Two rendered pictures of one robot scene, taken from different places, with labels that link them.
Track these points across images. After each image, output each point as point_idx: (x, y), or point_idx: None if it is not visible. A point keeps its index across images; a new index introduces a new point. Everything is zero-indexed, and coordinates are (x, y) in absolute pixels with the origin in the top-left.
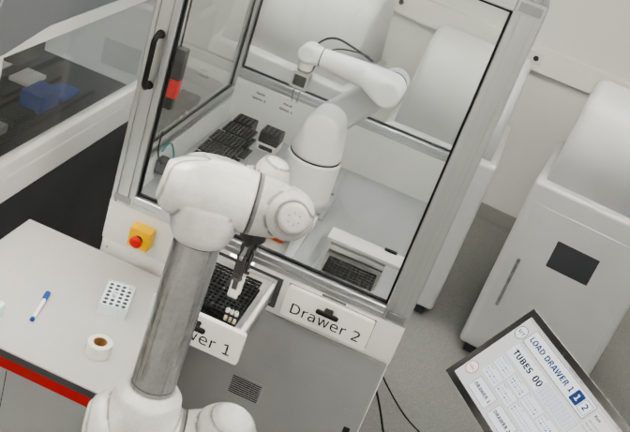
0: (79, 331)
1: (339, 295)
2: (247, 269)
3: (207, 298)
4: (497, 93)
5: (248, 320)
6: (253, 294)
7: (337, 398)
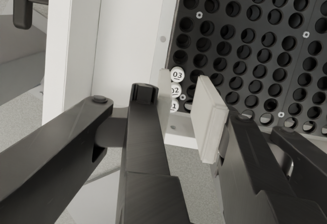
0: None
1: None
2: (220, 179)
3: None
4: None
5: (173, 139)
6: (308, 133)
7: None
